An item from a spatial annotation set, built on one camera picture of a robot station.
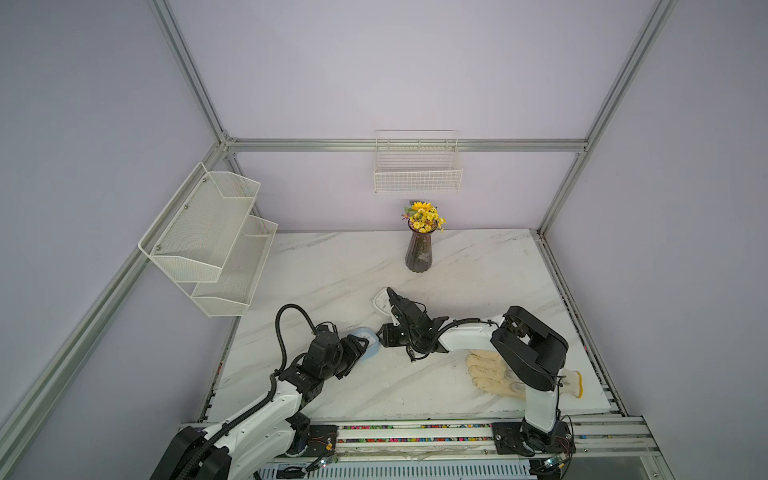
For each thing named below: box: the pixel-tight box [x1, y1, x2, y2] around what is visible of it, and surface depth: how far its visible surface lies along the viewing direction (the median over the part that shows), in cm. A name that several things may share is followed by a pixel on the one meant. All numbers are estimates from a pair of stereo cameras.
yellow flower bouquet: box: [401, 200, 447, 233], surface depth 94 cm
